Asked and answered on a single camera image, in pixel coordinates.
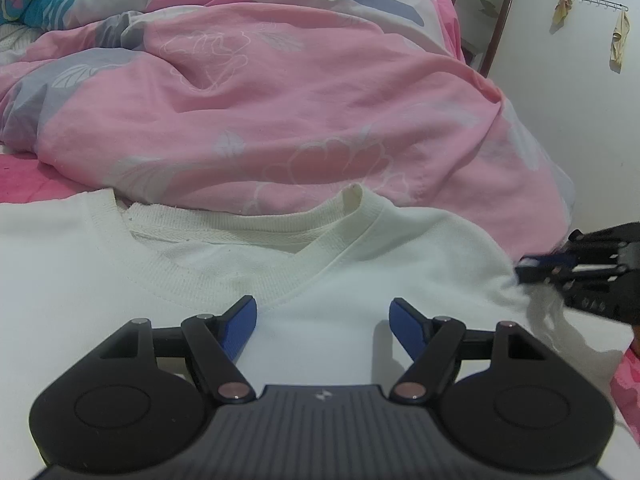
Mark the pink patterned duvet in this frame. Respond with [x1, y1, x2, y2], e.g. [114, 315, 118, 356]
[0, 0, 576, 256]

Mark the wall hook rack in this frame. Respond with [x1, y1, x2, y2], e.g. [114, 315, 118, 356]
[565, 0, 628, 12]

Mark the pink floral fleece blanket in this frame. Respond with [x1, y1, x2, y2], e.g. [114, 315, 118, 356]
[0, 152, 640, 448]

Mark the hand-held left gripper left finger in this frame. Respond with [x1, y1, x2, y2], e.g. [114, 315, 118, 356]
[99, 295, 259, 405]

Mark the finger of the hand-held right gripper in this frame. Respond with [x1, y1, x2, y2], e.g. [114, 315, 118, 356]
[519, 221, 640, 268]
[514, 263, 640, 324]

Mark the white sweatshirt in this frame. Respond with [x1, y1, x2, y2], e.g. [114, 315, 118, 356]
[0, 184, 631, 401]

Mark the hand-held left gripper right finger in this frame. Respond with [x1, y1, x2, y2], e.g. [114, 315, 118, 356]
[389, 297, 544, 405]

